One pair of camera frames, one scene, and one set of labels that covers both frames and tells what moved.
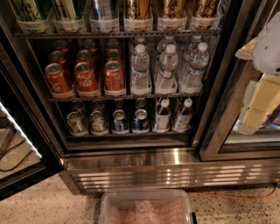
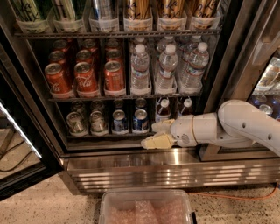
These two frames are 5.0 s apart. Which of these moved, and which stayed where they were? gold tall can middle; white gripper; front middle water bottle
Moved: white gripper
Stayed: gold tall can middle; front middle water bottle
